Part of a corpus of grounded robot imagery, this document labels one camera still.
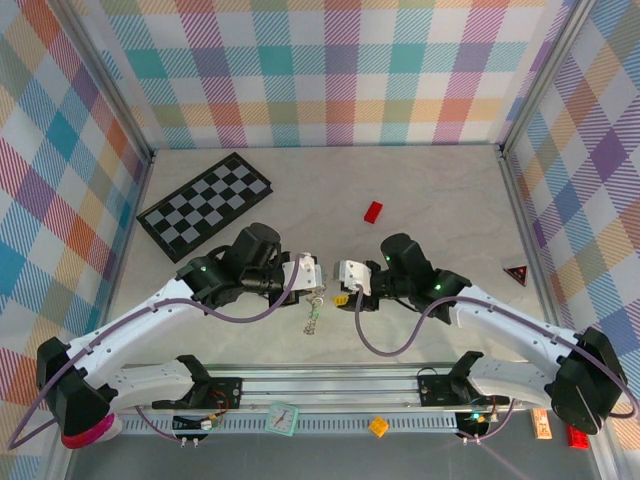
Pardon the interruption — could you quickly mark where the teal square clock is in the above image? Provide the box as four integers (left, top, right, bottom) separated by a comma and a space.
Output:
265, 402, 300, 439

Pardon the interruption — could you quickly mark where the aluminium frame post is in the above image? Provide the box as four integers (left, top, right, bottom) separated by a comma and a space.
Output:
52, 0, 156, 166
497, 0, 599, 159

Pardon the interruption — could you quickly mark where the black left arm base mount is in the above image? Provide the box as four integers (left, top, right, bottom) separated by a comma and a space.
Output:
199, 377, 245, 411

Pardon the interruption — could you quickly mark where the black red triangle badge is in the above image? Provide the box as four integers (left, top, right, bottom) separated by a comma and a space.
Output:
502, 263, 529, 287

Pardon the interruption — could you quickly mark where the pink round bowl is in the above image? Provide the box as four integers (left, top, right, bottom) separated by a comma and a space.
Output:
62, 417, 124, 450

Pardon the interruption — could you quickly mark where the grey keyring holder with rings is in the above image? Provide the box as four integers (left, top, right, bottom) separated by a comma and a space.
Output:
301, 287, 326, 337

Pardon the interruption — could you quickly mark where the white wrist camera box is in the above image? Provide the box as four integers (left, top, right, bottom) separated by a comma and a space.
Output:
280, 252, 327, 291
332, 258, 374, 294

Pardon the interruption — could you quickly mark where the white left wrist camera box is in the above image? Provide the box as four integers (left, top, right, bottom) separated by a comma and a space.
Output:
280, 252, 327, 291

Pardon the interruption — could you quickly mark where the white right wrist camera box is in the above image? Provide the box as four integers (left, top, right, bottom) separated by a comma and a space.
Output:
332, 258, 374, 294

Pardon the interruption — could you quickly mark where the aluminium extrusion rail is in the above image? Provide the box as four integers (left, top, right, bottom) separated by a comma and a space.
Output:
204, 367, 476, 412

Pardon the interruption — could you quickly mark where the aluminium side rail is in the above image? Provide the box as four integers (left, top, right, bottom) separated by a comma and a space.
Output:
497, 144, 566, 346
94, 149, 156, 351

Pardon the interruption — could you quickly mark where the large red toy brick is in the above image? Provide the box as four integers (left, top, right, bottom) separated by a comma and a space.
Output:
565, 424, 591, 451

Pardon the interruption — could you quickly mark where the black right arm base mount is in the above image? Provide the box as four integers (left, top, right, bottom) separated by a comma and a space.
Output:
417, 374, 474, 409

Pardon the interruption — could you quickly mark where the slotted grey cable duct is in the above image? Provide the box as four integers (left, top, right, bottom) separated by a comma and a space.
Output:
122, 415, 459, 435

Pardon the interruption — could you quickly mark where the small black controller board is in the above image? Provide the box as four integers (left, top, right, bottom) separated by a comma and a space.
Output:
172, 412, 225, 435
457, 409, 496, 435

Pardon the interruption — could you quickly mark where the black grey chessboard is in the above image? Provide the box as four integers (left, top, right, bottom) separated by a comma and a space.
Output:
135, 152, 275, 265

